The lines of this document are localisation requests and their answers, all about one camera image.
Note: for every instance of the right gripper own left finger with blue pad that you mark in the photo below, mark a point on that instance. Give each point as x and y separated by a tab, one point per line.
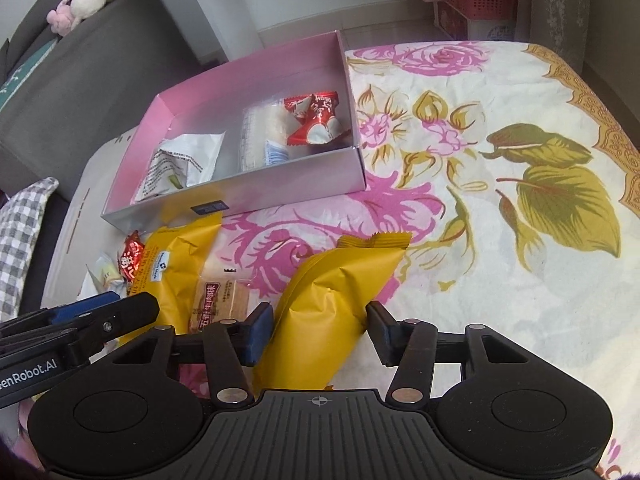
225	348

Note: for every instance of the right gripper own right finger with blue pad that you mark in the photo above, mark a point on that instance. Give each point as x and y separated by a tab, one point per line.
414	347

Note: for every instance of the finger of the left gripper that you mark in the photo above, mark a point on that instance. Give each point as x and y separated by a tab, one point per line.
57	315
117	319

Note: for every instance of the pink biscuit packet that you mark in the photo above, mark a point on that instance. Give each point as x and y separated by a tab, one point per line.
221	293

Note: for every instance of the large yellow snack bag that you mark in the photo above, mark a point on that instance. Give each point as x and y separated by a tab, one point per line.
170	268

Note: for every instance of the white nut snack packet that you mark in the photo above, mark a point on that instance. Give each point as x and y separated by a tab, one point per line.
184	161

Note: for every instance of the pale yellow white packet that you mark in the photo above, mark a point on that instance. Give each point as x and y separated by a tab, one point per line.
105	276

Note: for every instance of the small red snack packet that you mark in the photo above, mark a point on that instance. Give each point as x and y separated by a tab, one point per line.
131	256

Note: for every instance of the grey checkered pillow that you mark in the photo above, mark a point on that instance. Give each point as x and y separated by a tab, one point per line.
21	221

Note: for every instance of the floral pink tablecloth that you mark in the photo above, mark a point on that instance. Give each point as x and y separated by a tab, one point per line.
522	196

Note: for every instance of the pink cardboard box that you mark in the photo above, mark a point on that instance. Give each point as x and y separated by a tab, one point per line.
217	102

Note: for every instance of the teal cushion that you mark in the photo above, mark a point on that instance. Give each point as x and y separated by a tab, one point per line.
19	76

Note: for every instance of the grey sofa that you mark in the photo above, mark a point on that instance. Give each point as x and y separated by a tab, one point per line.
96	84

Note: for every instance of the pink white plush toy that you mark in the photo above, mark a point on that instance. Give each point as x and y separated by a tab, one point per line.
70	13

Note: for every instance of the pink plastic basket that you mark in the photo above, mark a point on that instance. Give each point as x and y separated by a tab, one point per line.
486	9

